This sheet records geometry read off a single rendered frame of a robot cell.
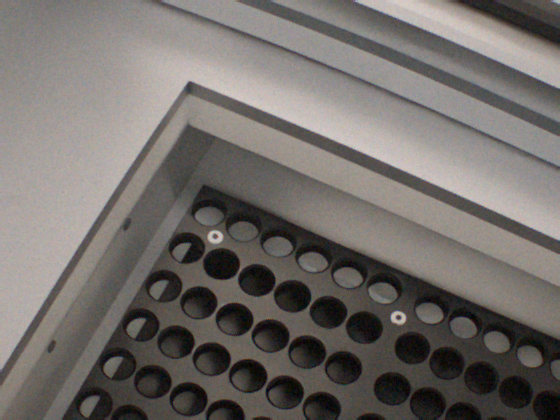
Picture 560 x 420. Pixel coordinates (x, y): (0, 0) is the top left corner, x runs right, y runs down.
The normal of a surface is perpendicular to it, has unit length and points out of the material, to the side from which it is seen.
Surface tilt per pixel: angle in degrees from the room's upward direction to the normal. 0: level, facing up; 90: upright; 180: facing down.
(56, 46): 0
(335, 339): 0
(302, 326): 0
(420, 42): 90
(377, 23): 90
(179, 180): 90
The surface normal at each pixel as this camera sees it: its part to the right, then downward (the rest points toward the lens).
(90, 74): 0.06, -0.53
